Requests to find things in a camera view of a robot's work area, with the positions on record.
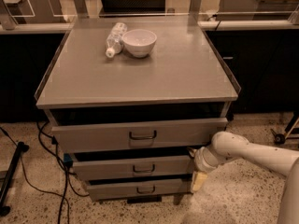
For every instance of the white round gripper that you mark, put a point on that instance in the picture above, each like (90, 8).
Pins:
(200, 160)

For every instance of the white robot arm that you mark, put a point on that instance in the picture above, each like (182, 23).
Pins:
(226, 147)

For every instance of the grey top drawer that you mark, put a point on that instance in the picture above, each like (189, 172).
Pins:
(133, 135)

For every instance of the grey drawer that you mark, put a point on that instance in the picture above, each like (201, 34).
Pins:
(140, 167)
(139, 187)
(133, 135)

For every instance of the grey drawer cabinet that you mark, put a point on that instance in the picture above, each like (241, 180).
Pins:
(182, 78)

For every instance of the grey middle drawer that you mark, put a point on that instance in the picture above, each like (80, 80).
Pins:
(140, 167)

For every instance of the grey bottom drawer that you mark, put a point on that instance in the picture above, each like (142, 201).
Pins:
(139, 187)

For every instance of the black wheeled cart base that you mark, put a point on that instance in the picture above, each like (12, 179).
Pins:
(290, 132)

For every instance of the white ceramic bowl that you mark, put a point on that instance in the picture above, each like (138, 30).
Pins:
(139, 42)

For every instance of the clear plastic water bottle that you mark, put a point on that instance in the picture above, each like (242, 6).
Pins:
(114, 43)

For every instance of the black stand leg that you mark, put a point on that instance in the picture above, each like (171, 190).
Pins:
(6, 177)

